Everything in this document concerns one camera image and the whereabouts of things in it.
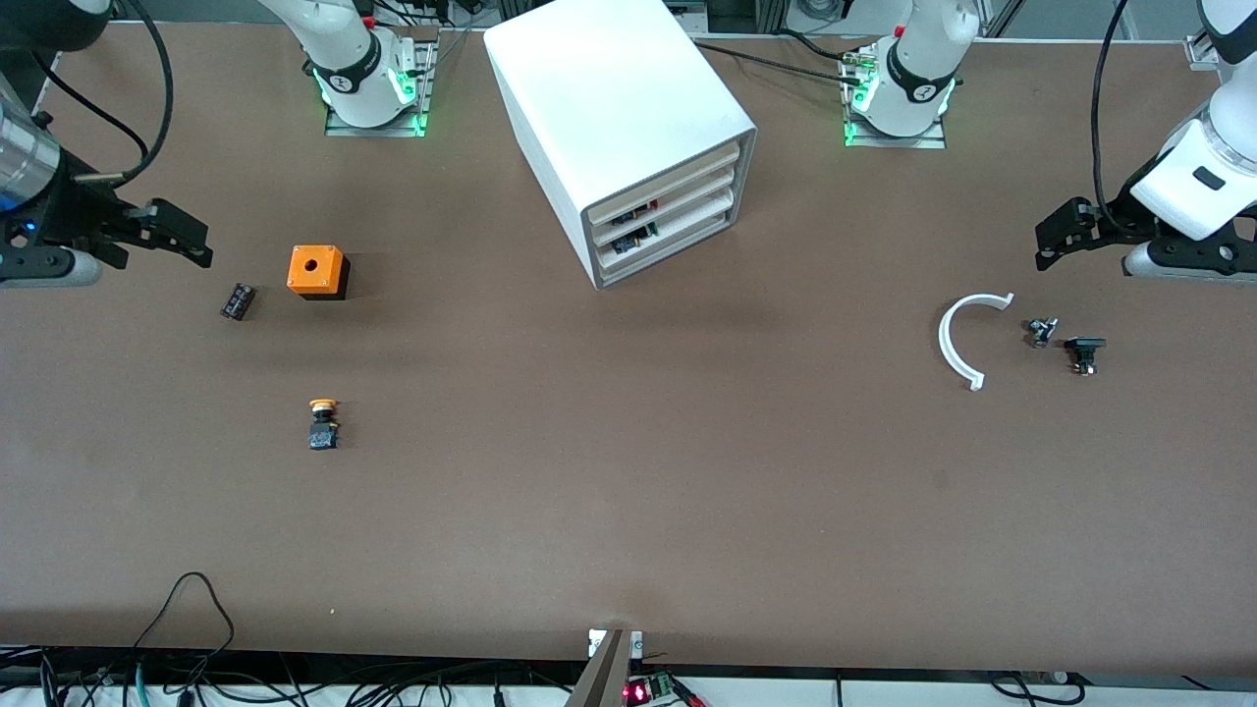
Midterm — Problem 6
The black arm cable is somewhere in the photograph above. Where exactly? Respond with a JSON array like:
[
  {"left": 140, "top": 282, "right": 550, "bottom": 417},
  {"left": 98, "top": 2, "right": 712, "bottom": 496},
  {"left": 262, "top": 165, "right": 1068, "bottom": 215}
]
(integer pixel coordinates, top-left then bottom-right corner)
[
  {"left": 1091, "top": 0, "right": 1132, "bottom": 237},
  {"left": 29, "top": 0, "right": 176, "bottom": 188}
]

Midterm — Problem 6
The circuit board with red LED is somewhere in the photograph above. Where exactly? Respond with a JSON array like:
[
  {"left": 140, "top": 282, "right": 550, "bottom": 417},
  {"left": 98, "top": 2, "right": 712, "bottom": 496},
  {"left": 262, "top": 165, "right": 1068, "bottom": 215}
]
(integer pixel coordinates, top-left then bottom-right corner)
[{"left": 624, "top": 673, "right": 704, "bottom": 707}]

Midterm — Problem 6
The white curved plastic arc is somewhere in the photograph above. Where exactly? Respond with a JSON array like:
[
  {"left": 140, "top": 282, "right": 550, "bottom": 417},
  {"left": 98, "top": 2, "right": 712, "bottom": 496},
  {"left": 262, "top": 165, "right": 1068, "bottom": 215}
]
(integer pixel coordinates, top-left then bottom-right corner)
[{"left": 938, "top": 293, "right": 1015, "bottom": 392}]

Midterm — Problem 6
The yellow capped push button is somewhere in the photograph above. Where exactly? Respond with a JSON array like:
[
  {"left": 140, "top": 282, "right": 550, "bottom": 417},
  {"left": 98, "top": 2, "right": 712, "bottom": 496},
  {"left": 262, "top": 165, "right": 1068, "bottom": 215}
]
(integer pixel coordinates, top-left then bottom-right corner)
[{"left": 308, "top": 398, "right": 342, "bottom": 451}]

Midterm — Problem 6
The small white mount bracket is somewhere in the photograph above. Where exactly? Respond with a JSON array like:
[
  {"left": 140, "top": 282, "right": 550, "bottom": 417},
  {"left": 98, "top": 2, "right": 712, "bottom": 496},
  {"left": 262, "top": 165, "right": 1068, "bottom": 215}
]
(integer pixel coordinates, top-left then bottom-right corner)
[{"left": 587, "top": 628, "right": 645, "bottom": 659}]

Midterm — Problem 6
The orange button housing box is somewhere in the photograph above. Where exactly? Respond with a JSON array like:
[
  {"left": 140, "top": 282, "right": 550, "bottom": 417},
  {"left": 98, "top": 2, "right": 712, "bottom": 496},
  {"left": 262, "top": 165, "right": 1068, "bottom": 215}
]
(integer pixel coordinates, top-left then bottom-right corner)
[{"left": 287, "top": 245, "right": 352, "bottom": 301}]

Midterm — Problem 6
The thin black looped cable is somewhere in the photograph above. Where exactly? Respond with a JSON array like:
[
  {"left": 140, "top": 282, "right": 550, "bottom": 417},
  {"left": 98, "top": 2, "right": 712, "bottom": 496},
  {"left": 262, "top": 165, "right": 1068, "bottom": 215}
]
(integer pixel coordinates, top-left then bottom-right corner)
[{"left": 133, "top": 572, "right": 237, "bottom": 657}]

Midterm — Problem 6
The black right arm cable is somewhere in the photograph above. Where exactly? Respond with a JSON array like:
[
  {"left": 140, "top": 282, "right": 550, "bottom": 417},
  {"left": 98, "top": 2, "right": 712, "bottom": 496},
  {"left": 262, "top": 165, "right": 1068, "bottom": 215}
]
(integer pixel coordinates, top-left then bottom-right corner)
[{"left": 29, "top": 0, "right": 176, "bottom": 188}]

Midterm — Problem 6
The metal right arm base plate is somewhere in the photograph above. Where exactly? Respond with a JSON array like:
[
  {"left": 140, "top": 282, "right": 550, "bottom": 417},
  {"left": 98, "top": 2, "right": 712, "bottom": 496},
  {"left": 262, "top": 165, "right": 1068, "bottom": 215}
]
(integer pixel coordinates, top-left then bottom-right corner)
[{"left": 324, "top": 39, "right": 435, "bottom": 138}]

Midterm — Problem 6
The black cable on table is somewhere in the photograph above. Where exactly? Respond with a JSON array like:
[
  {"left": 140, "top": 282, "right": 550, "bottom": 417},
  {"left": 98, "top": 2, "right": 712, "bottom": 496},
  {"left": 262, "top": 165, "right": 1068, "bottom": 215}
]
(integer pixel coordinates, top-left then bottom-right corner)
[{"left": 692, "top": 39, "right": 867, "bottom": 82}]

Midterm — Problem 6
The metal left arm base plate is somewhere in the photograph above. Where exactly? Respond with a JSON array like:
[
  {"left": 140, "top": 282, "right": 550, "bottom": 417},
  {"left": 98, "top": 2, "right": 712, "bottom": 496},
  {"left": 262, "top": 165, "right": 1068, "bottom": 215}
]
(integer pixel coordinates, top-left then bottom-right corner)
[{"left": 843, "top": 49, "right": 949, "bottom": 150}]

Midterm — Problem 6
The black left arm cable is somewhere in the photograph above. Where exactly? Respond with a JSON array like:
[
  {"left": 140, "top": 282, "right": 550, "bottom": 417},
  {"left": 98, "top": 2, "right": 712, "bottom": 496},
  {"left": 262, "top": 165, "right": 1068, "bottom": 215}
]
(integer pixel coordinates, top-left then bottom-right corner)
[{"left": 1091, "top": 0, "right": 1132, "bottom": 237}]

